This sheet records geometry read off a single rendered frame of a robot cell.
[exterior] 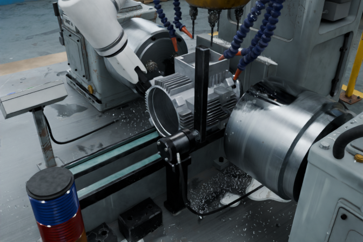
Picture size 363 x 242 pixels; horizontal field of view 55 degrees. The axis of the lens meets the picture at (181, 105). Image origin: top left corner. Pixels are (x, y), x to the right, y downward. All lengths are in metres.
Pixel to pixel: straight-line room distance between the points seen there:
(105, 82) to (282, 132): 0.80
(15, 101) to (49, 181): 0.55
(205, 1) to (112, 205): 0.56
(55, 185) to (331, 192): 0.46
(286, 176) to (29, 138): 0.91
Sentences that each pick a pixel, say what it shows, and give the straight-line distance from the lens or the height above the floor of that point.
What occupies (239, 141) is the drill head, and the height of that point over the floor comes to 1.06.
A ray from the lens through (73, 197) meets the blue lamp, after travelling 0.50.
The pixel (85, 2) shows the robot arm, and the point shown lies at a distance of 0.78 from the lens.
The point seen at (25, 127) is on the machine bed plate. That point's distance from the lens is 1.42.
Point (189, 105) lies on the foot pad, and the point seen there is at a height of 1.07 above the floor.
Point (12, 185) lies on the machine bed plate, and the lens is 1.17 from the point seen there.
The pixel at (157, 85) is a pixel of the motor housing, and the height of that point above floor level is 1.09.
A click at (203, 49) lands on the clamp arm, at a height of 1.25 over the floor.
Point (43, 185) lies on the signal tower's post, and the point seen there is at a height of 1.22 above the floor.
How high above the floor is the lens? 1.54
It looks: 31 degrees down
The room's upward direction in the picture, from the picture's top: straight up
